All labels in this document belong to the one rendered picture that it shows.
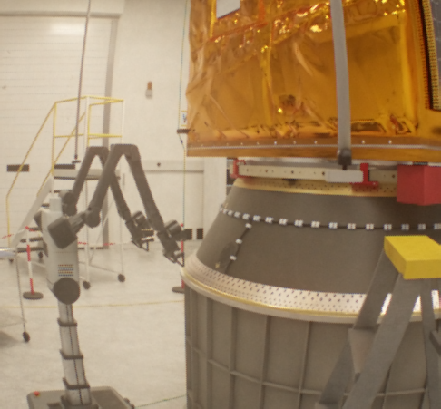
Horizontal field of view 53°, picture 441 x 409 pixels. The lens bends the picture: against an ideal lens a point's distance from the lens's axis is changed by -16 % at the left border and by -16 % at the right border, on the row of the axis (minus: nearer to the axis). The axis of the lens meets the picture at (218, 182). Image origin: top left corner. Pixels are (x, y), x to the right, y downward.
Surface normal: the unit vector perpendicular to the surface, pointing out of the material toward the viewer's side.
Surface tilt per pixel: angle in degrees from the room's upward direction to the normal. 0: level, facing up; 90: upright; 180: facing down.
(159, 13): 90
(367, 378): 87
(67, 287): 90
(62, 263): 100
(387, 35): 85
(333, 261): 62
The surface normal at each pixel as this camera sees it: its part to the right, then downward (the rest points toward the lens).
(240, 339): -0.77, 0.02
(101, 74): 0.47, 0.04
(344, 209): -0.43, -0.44
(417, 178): -0.89, 0.00
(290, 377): -0.58, 0.03
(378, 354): -0.18, -0.01
